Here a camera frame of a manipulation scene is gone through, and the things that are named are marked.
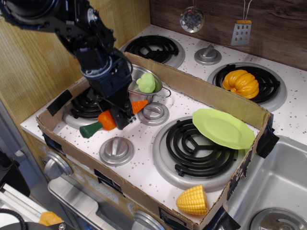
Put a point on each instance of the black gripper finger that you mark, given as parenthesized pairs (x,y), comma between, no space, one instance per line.
(122,118)

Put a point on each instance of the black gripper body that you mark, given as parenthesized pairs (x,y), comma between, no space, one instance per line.
(110,83)

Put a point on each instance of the orange toy carrot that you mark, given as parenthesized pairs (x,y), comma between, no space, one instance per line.
(105,120)

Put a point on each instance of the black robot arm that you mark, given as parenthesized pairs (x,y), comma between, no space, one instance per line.
(79,28)

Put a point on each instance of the light green plastic plate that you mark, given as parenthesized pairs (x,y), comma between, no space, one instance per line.
(223,129)

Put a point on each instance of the silver centre stove knob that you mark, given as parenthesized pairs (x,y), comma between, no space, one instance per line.
(154,114)

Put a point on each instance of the silver stove knob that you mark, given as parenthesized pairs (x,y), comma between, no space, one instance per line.
(154,114)
(208,56)
(116,151)

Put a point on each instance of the small steel pot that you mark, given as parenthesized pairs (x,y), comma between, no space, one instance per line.
(134,91)

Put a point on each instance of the green toy lettuce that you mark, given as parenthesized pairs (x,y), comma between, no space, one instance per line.
(146,83)

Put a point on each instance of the silver front stove knob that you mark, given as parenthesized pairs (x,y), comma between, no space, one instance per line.
(116,151)

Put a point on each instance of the front left black burner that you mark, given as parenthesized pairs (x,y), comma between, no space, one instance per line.
(85,106)

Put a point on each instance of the back left black burner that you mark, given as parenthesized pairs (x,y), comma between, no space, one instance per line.
(154,47)

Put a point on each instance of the brown cardboard fence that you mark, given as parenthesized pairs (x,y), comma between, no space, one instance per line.
(139,180)

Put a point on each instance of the front right black burner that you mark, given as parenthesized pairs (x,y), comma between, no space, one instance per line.
(194,154)

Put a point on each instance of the silver oven knob left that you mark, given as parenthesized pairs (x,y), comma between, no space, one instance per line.
(56,166)

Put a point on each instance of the silver oven knob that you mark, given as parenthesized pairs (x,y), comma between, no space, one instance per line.
(143,221)
(56,166)

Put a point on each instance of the hanging steel skimmer ladle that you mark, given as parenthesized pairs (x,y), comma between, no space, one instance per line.
(192,18)

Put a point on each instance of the silver back stove knob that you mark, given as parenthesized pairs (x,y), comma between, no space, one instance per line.
(208,56)

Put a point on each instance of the silver oven knob right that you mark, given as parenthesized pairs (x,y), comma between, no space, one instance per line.
(143,221)

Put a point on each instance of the yellow toy corn cob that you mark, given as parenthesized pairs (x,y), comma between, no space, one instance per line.
(193,201)

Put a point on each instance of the orange toy pumpkin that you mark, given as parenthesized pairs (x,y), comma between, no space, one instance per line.
(242,83)

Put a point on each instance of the orange object bottom left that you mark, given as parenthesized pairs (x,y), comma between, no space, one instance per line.
(49,218)

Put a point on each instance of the hanging metal spatula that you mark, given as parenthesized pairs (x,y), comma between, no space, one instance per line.
(242,28)

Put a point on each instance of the grey toy sink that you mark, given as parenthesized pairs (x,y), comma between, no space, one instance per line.
(273,195)

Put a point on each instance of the silver oven door handle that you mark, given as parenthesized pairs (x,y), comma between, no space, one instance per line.
(86,205)

